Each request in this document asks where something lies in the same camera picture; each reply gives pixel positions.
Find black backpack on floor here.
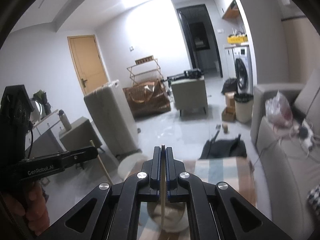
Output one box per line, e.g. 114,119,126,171
200,134,247,159

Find wooden door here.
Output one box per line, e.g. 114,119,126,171
67,35,108,95

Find wooden rack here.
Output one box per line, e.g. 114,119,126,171
126,55,163,85

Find cardboard box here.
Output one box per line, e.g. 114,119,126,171
221,107,236,122
225,92,235,108

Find white power strip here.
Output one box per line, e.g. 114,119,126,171
293,119,314,151

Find houndstooth pillow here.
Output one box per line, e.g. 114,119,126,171
308,184,320,218

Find cardboard box lower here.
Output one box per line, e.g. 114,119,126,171
221,107,236,122

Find grey armchair centre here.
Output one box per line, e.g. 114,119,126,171
171,75,208,116

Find grey sofa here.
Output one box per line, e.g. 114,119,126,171
251,68,319,239

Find checkered tablecloth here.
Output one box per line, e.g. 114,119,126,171
137,157,257,239

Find grey white utensil holder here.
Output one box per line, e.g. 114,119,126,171
147,202,189,233

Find left hand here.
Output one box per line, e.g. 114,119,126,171
3,181,50,236

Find black tripod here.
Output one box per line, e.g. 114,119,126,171
161,68,203,82

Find cardboard box upper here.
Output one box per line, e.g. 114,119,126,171
225,92,235,108

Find brown patterned bag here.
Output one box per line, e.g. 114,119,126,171
123,79,171,118

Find wooden chopstick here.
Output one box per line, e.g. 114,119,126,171
160,145,167,229
97,154,114,185

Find beige trash bin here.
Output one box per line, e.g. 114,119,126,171
234,93,254,123

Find yellow box on counter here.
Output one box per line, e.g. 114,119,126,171
227,34,248,44

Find grey armchair by cabinet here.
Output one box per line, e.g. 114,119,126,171
59,116,102,151

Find white plastic bag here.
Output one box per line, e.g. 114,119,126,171
265,91,293,128

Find washing machine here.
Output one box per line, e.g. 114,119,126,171
225,43,253,94

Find round white stool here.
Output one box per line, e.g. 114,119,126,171
118,153,148,181

